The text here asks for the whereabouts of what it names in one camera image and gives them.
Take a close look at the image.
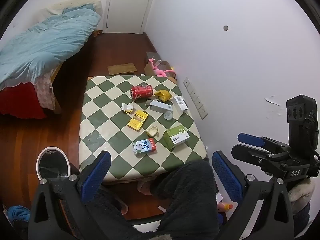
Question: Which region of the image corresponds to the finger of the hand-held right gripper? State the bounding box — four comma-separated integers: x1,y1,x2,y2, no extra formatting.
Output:
237,133,292,153
230,144,277,167

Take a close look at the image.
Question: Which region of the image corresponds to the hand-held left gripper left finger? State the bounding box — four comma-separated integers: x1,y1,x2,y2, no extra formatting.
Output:
28,150,112,240

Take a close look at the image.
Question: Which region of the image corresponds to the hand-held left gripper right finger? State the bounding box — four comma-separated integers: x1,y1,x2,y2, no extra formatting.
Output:
212,151,295,240

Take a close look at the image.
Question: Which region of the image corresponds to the white rimmed trash bin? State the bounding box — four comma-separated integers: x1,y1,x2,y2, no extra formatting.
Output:
36,146,80,183

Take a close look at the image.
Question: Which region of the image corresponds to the yellow cigarette box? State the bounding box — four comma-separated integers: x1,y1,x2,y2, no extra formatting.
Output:
127,110,149,131

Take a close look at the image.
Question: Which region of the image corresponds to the person's right forearm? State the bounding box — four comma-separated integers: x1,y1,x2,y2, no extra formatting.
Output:
286,176,317,238

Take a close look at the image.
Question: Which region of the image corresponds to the orange bottle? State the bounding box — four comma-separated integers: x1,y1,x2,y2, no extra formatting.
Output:
217,202,235,212

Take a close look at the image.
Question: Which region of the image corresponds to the blue red milk carton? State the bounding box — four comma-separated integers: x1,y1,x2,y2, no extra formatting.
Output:
132,138,157,157

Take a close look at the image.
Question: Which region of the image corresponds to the green checkered table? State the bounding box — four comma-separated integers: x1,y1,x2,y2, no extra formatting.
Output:
79,75,208,182

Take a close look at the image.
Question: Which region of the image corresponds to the green white box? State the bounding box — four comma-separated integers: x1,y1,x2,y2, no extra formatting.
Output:
163,125,190,151

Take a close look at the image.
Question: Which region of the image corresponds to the crumpled white yellow wrapper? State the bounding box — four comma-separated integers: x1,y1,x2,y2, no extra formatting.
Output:
121,102,135,115

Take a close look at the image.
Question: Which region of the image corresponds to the white barcode box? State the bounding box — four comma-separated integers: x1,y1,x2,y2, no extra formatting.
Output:
173,95,189,115

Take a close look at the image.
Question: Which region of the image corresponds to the blue cloth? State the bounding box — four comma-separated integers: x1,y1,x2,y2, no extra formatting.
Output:
6,206,32,222

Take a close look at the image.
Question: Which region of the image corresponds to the red drink can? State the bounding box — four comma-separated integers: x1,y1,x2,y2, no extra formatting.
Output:
129,85,153,101

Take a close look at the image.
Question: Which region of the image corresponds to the long grey white box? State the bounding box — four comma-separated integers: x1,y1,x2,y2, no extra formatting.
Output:
146,99,173,113

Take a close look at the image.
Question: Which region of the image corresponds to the pink patterned cloth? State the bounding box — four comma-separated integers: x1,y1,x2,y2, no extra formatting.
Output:
34,71,56,110

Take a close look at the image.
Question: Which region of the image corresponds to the yellow crumpled packet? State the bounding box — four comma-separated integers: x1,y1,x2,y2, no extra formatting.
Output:
153,89,172,102

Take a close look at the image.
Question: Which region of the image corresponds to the red bed cloth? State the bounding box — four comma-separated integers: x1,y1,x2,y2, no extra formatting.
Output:
0,82,47,119

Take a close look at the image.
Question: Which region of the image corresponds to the flat cardboard piece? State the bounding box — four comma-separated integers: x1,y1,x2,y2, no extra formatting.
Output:
107,64,138,75

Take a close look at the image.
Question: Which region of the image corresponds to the pink toy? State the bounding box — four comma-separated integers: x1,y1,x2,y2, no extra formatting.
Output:
149,59,177,78

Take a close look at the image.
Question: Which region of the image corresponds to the cardboard box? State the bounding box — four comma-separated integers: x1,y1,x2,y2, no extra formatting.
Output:
144,60,178,80

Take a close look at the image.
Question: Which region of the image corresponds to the light blue blanket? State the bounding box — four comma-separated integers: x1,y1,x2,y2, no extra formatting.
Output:
0,8,102,85

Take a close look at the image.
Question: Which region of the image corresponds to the white door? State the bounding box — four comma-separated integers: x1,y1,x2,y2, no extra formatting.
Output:
105,0,160,34

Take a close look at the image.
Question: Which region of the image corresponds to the beige pillow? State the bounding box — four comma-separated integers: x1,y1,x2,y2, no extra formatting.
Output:
37,0,103,15

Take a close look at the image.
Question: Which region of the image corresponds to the white wall socket strip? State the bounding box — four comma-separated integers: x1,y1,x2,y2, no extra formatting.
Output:
184,78,209,120

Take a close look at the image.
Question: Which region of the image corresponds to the wooden bed frame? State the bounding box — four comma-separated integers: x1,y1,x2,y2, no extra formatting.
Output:
51,62,63,114

